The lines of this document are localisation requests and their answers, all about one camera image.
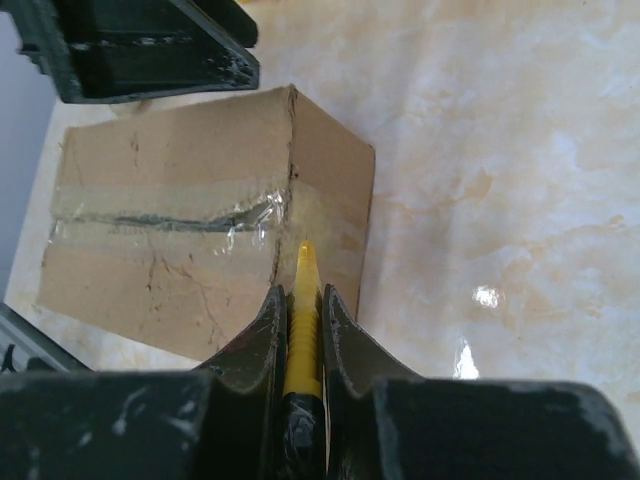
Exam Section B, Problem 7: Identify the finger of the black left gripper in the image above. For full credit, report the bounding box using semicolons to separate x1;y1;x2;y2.
193;0;258;48
17;0;260;104

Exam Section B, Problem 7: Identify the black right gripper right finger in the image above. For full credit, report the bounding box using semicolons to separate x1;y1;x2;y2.
322;285;639;479

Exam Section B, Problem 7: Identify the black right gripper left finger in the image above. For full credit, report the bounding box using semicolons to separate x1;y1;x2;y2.
1;287;287;479

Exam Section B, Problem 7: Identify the yellow utility knife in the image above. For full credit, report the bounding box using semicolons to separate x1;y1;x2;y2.
277;240;326;479

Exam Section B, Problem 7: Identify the brown cardboard express box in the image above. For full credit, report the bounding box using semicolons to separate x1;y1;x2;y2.
37;86;375;360

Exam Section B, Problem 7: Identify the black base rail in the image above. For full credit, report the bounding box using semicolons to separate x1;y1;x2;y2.
1;303;90;374

